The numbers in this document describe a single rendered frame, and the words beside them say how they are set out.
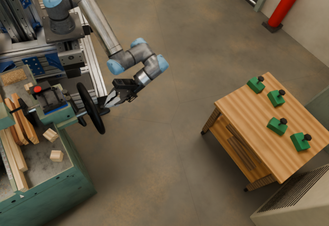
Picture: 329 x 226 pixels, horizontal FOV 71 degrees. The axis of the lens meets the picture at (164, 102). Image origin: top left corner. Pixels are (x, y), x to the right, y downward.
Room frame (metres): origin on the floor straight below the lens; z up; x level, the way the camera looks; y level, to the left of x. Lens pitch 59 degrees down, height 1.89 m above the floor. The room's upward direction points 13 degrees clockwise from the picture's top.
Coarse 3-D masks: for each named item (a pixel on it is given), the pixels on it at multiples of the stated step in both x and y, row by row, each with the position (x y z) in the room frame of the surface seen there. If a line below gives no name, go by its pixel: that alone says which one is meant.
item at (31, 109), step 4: (20, 100) 0.38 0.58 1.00; (20, 104) 0.37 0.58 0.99; (24, 104) 0.38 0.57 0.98; (28, 108) 0.37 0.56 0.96; (32, 108) 0.38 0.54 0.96; (24, 112) 0.34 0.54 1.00; (28, 112) 0.36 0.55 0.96; (32, 112) 0.36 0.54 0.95; (28, 116) 0.33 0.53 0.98; (32, 116) 0.36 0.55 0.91; (28, 120) 0.32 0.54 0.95; (32, 120) 0.33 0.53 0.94; (32, 124) 0.32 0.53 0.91
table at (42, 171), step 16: (0, 80) 0.50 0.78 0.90; (32, 80) 0.54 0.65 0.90; (48, 128) 0.33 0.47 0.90; (32, 144) 0.24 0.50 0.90; (48, 144) 0.26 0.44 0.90; (64, 144) 0.28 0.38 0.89; (32, 160) 0.18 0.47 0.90; (48, 160) 0.20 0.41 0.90; (64, 160) 0.21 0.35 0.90; (32, 176) 0.12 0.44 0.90; (48, 176) 0.14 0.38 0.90; (64, 176) 0.16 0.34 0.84; (32, 192) 0.07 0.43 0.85
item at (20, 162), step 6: (0, 96) 0.42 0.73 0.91; (0, 102) 0.38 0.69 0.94; (6, 132) 0.26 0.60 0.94; (12, 138) 0.24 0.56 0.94; (12, 144) 0.22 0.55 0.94; (12, 150) 0.19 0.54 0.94; (18, 150) 0.20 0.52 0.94; (18, 156) 0.18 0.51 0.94; (18, 162) 0.15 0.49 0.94; (24, 162) 0.16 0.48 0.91; (18, 168) 0.13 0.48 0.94; (24, 168) 0.14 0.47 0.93
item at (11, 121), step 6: (0, 108) 0.30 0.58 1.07; (6, 108) 0.31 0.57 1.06; (0, 114) 0.28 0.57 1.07; (6, 114) 0.29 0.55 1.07; (12, 114) 0.31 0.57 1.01; (0, 120) 0.26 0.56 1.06; (6, 120) 0.27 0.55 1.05; (12, 120) 0.28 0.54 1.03; (0, 126) 0.25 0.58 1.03; (6, 126) 0.26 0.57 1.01
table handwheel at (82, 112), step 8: (80, 88) 0.54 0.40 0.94; (80, 96) 0.59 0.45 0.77; (88, 96) 0.50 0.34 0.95; (88, 104) 0.47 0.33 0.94; (80, 112) 0.47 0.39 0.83; (88, 112) 0.48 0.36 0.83; (96, 112) 0.45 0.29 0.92; (96, 120) 0.42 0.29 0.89; (96, 128) 0.45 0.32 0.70; (104, 128) 0.42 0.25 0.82
